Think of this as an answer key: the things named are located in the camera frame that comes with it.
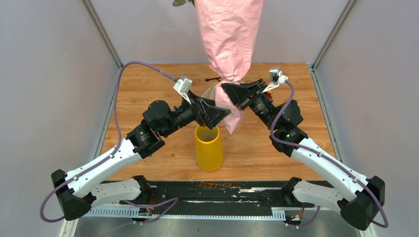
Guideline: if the black tripod microphone stand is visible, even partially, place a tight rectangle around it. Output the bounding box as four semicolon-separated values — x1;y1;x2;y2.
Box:
205;77;221;82

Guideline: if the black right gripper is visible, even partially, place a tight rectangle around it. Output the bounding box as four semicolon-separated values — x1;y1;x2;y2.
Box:
221;79;278;131

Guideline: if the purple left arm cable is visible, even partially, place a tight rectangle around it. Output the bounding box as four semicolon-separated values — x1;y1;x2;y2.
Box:
40;61;179;224

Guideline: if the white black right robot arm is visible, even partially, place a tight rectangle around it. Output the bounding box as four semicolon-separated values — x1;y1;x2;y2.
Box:
221;79;389;231

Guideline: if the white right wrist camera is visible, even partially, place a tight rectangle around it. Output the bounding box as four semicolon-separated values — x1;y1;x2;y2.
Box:
262;67;289;93

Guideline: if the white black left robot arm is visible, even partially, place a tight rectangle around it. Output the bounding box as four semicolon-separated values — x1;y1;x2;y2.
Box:
51;92;231;221

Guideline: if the white printed ribbon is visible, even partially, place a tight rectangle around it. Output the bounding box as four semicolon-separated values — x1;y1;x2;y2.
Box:
202;82;225;101

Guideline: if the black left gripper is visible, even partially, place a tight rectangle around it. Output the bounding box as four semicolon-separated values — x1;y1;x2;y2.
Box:
162;90;231;138

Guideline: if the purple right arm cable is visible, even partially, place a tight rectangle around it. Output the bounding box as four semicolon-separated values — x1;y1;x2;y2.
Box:
269;80;389;229

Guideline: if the pink flower bouquet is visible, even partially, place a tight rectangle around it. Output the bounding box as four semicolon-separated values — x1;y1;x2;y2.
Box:
189;0;264;134

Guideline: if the white slotted cable duct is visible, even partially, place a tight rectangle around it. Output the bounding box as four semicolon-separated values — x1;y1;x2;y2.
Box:
85;208;287;220

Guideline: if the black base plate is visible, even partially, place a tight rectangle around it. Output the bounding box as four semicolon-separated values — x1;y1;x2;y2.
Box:
131;181;314;216

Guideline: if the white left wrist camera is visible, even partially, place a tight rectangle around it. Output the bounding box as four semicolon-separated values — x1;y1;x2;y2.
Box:
173;76;192;104

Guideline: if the yellow cylindrical vase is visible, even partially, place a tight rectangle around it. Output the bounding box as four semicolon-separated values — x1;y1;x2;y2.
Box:
194;126;224;172

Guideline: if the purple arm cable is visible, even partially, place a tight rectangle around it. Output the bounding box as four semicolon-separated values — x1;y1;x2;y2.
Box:
40;61;179;224
269;80;389;229

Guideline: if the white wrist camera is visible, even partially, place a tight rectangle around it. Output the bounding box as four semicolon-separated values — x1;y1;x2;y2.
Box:
262;67;289;93
173;76;192;104

